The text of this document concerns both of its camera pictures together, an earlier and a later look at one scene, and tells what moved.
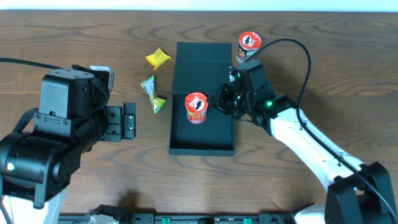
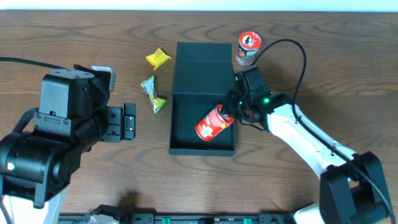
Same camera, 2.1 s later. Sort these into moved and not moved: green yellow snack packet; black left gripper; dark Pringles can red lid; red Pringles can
Moved: red Pringles can
Not moved: dark Pringles can red lid; black left gripper; green yellow snack packet
